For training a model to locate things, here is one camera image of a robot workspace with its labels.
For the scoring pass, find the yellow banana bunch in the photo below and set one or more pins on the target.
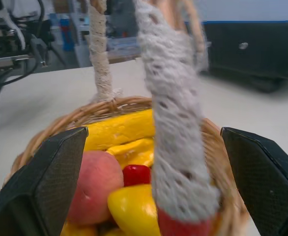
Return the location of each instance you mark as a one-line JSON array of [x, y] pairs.
[[124, 137]]

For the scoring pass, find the yellow bell pepper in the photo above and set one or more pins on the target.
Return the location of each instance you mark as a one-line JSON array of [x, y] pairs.
[[134, 209]]

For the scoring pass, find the black cabinet with silver knob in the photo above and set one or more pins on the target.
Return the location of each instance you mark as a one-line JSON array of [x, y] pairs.
[[254, 49]]

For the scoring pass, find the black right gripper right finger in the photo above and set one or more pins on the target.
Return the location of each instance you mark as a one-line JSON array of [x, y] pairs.
[[264, 182]]

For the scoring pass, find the orange fruit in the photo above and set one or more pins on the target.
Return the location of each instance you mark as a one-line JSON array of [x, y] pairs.
[[77, 230]]

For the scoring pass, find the red apple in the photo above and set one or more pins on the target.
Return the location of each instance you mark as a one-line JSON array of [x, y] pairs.
[[183, 227]]

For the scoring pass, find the pink peach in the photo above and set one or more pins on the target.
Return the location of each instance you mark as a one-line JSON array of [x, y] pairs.
[[97, 186]]

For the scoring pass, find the red cherry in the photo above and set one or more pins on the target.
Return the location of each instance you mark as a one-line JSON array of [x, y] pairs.
[[136, 175]]

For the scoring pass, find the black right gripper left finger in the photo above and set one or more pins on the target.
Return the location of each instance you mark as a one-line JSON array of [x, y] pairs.
[[31, 186]]

